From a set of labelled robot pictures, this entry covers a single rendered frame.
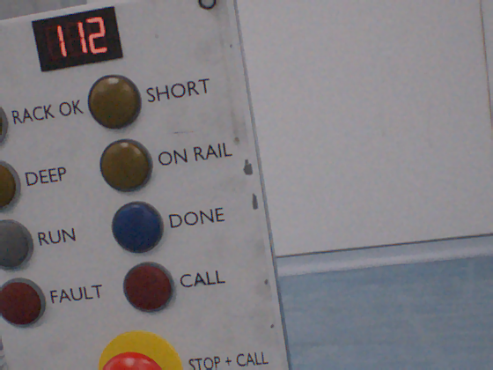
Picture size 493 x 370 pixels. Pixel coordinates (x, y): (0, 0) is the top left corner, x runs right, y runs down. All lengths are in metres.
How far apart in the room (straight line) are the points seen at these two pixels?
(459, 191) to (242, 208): 3.48
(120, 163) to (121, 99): 0.04
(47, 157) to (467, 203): 3.53
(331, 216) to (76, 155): 3.49
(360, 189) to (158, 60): 3.47
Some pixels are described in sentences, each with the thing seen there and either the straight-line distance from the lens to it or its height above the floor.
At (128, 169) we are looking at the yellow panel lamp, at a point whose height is 1.01.
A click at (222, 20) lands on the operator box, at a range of 0.41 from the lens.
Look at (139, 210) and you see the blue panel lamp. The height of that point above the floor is 0.98.
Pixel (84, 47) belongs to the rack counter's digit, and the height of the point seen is 1.08.
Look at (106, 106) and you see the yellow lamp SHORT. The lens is 0.42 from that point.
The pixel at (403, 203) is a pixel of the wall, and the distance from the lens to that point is 3.87.
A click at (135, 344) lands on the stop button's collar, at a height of 0.90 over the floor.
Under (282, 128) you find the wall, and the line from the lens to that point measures 3.85.
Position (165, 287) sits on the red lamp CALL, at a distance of 0.43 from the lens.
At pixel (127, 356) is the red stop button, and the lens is 0.43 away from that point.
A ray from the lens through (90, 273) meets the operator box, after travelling 0.44.
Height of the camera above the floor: 1.05
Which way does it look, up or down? 11 degrees down
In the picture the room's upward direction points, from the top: 9 degrees counter-clockwise
